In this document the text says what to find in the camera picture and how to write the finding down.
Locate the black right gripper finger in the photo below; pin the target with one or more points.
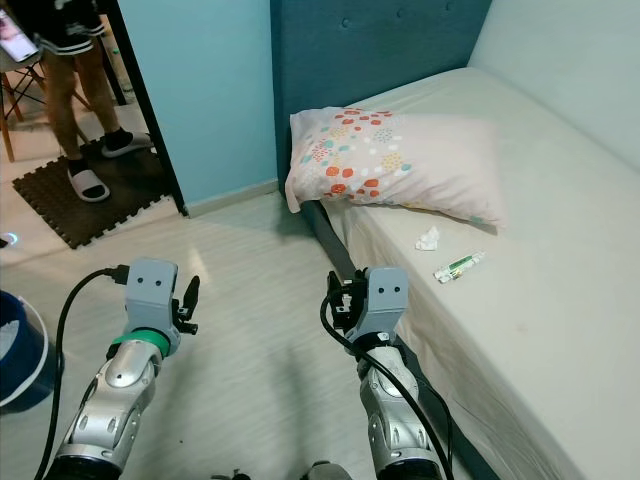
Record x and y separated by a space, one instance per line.
335 284
354 276

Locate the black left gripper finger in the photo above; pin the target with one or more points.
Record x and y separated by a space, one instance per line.
191 292

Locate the white tissue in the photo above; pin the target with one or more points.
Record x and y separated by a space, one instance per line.
428 238

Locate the smartphone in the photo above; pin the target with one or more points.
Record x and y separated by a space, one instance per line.
15 40

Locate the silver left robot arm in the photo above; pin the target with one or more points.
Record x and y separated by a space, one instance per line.
115 400

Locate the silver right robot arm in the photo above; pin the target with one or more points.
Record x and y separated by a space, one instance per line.
395 420

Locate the green white plastic tube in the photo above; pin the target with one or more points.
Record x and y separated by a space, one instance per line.
458 267

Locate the black foam floor mat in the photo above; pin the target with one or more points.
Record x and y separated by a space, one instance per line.
120 215

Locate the grey slide slipper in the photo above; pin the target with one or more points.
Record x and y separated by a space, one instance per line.
128 143
88 183

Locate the grey left robot leg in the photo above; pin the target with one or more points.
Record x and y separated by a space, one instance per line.
228 476

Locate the grey robot leg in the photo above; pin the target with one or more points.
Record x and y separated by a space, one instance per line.
228 476
328 473

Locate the blue bucket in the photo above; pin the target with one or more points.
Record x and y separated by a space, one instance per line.
28 350

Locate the grey right robot leg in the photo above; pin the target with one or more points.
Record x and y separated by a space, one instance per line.
328 473

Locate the white plastic bucket liner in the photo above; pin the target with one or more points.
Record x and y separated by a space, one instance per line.
8 345

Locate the black chair base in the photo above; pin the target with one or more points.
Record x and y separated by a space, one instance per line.
10 238

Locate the blue upholstered headboard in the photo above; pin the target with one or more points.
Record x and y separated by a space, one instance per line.
370 50

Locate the white chair with wooden legs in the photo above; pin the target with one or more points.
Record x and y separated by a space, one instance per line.
6 135

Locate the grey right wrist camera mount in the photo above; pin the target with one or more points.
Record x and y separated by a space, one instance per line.
388 295

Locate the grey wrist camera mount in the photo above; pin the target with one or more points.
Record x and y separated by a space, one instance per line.
153 290
388 295

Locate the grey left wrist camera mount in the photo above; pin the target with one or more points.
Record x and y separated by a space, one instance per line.
153 290

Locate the dark bed frame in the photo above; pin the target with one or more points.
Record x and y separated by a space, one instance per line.
328 240

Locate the black door frame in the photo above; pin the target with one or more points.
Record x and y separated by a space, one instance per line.
153 120

